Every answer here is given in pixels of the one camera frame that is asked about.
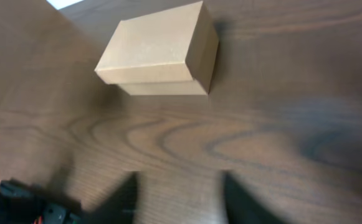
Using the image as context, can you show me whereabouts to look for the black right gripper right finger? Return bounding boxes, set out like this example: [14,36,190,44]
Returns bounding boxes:
[221,170,287,224]

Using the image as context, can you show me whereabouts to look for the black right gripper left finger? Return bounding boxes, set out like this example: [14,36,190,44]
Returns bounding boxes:
[83,172,139,224]

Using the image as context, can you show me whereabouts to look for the brown cardboard box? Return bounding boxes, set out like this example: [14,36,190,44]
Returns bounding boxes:
[95,1,219,95]

